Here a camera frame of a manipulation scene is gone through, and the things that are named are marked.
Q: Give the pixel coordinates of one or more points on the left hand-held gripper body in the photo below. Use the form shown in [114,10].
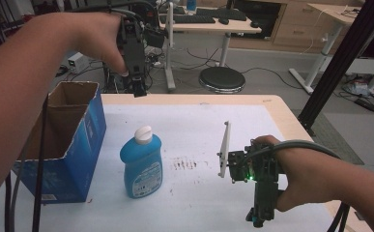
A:
[135,48]

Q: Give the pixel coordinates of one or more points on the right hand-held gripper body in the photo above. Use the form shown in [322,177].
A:
[262,167]

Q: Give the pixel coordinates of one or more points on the person's left hand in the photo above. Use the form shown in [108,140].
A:
[97,35]

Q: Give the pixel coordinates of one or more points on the person's right hand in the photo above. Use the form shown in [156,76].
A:
[303,180]

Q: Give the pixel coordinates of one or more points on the white power supply unit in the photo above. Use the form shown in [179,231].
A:
[77,62]

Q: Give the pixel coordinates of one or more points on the black keyboard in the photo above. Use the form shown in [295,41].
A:
[221,13]
[187,19]

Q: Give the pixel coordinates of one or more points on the white table mat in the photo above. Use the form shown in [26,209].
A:
[191,199]

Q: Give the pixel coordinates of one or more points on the blue detergent bottle white cap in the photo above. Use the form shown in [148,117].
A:
[142,164]

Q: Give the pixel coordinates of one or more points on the black round stool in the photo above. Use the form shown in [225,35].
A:
[221,79]

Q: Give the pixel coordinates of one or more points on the blue cardboard box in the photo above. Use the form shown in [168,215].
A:
[78,151]

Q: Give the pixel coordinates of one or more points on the black computer mouse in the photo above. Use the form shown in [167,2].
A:
[223,21]

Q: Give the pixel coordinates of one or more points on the black power adapter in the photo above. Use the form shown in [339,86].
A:
[365,104]

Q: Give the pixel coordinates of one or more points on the wooden cabinet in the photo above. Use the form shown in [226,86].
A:
[297,29]

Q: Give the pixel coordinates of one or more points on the wooden top desk white legs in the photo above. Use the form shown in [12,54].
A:
[329,16]

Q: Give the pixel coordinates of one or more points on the black metal frame post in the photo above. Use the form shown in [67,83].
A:
[342,64]

